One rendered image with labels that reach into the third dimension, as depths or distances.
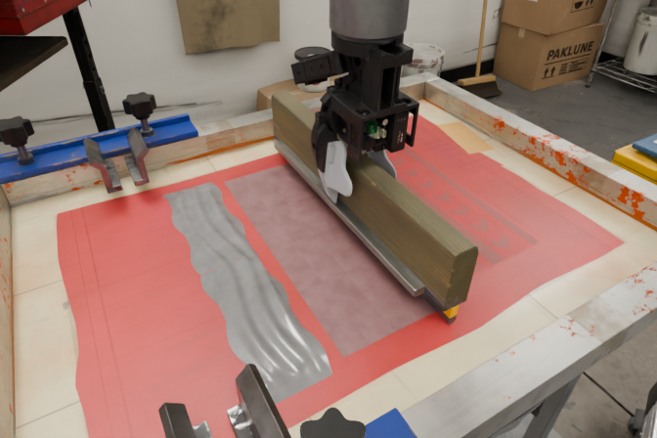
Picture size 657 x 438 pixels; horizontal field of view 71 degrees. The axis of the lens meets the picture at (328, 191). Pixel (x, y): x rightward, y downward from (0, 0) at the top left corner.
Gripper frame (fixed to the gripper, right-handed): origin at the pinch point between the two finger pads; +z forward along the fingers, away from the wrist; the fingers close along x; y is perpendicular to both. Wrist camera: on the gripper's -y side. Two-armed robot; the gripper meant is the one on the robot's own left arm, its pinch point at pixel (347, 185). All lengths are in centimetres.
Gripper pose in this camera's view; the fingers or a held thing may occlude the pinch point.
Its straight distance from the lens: 58.9
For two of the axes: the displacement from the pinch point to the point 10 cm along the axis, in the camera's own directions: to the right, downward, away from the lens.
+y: 4.9, 5.3, -6.9
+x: 8.7, -2.9, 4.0
